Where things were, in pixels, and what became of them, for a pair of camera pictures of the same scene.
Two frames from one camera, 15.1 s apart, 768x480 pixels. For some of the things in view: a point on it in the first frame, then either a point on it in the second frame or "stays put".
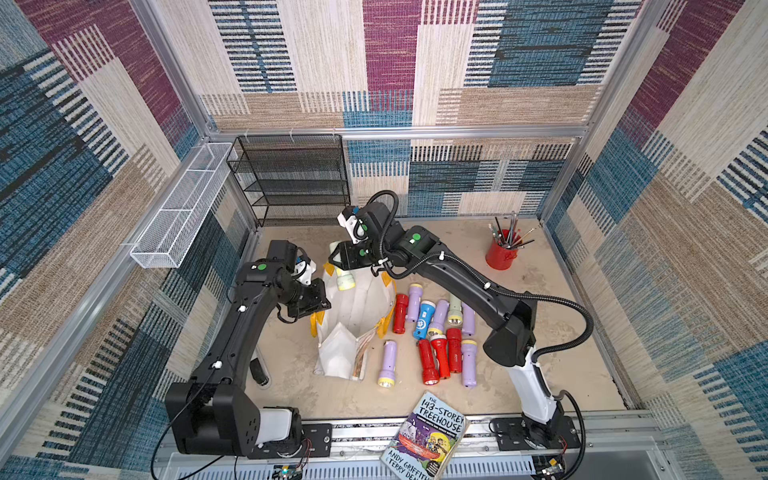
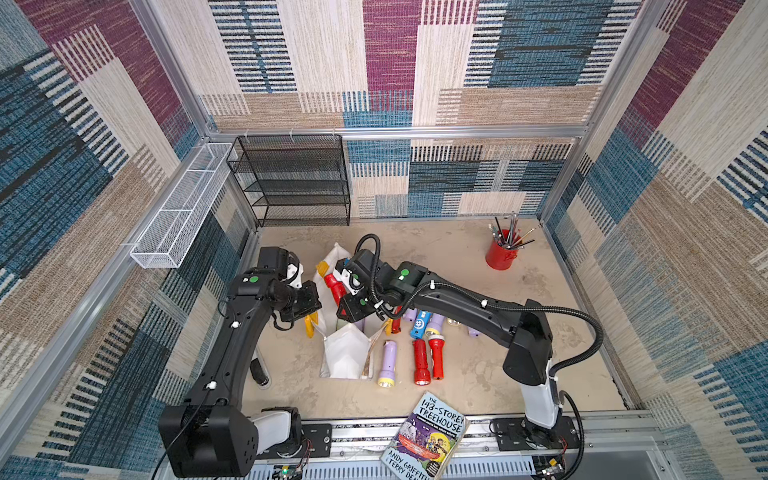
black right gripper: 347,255 to 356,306
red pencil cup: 503,250 stays put
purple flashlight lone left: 387,377 stays put
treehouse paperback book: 425,446 stays put
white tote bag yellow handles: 348,332 stays put
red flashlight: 454,338 to 336,287
